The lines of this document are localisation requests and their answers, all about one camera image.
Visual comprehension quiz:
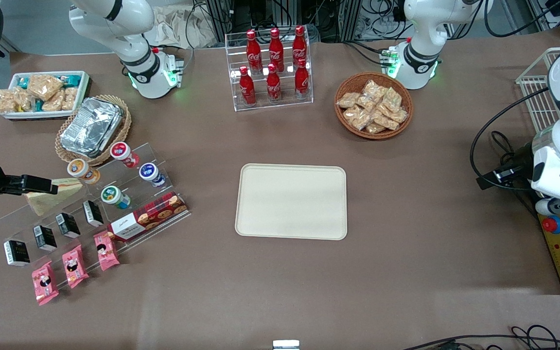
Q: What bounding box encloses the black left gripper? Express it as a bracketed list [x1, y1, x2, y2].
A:
[476, 143, 535, 191]

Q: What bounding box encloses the triangle sandwich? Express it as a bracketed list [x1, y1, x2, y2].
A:
[24, 177, 85, 217]

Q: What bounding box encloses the beige plastic tray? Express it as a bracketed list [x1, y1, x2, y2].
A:
[235, 163, 348, 241]

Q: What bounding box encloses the small black carton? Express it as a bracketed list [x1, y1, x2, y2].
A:
[82, 200, 105, 228]
[55, 212, 81, 239]
[33, 225, 58, 252]
[3, 240, 31, 267]

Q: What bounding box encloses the orange lid yogurt cup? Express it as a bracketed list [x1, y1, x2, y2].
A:
[67, 158, 101, 185]

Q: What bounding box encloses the green lid yogurt cup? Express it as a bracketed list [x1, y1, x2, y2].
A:
[101, 185, 132, 210]

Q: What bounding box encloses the stack of foil containers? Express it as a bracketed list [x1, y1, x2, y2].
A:
[60, 96, 125, 158]

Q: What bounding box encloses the small rice snack bag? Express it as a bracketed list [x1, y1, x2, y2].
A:
[15, 87, 35, 112]
[42, 92, 66, 113]
[0, 89, 18, 115]
[61, 87, 79, 112]

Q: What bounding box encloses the pink snack packet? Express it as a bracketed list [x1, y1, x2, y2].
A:
[62, 245, 89, 289]
[31, 261, 59, 306]
[93, 231, 121, 271]

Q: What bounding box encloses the brown table cover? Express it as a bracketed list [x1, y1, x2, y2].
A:
[0, 27, 560, 350]

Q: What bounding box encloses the large rice snack bag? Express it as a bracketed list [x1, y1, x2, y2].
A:
[27, 74, 65, 101]

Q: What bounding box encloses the red lid yogurt cup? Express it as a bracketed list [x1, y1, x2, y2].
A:
[110, 141, 140, 169]

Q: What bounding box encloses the white plastic bin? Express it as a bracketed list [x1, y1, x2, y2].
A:
[0, 70, 91, 121]

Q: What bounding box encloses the clear acrylic stepped display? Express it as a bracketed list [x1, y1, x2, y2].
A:
[0, 142, 193, 292]

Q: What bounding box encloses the oval wicker basket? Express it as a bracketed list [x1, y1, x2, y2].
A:
[55, 94, 132, 167]

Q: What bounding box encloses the blue lid yogurt cup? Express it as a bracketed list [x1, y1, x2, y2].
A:
[139, 162, 167, 188]

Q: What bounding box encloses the red cookie box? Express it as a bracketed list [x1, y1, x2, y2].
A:
[107, 191, 189, 243]

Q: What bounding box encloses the round brown wicker basket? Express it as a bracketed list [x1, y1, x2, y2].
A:
[334, 72, 414, 140]

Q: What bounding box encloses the crumpled beige paper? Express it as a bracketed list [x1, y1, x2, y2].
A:
[143, 7, 218, 49]

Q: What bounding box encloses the red cola bottle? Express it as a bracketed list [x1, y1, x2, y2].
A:
[292, 25, 308, 69]
[266, 64, 282, 103]
[239, 66, 257, 106]
[295, 58, 310, 100]
[246, 30, 263, 74]
[269, 28, 285, 72]

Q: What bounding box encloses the clear acrylic bottle rack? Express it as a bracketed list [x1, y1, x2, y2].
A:
[225, 27, 314, 112]

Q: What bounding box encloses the black cable bundle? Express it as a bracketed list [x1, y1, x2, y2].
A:
[490, 130, 518, 167]

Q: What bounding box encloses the long black looped cable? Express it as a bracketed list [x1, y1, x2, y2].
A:
[470, 87, 551, 191]

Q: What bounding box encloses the white wire rack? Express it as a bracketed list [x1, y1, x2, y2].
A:
[515, 47, 560, 135]

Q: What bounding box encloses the aluminium frame with cables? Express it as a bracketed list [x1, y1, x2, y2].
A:
[205, 0, 410, 43]

